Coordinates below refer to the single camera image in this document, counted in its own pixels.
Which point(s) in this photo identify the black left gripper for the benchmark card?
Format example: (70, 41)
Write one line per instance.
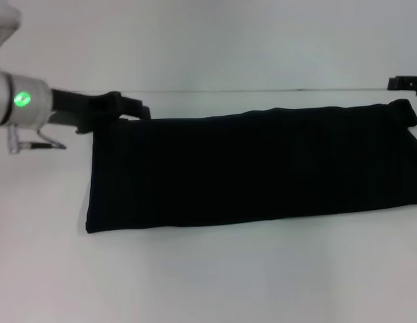
(83, 109)

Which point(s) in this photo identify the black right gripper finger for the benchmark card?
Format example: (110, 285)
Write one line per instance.
(403, 83)

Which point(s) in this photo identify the black t-shirt with white print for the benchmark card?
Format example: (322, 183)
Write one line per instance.
(245, 168)

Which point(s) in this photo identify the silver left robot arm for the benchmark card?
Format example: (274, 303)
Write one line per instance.
(16, 94)

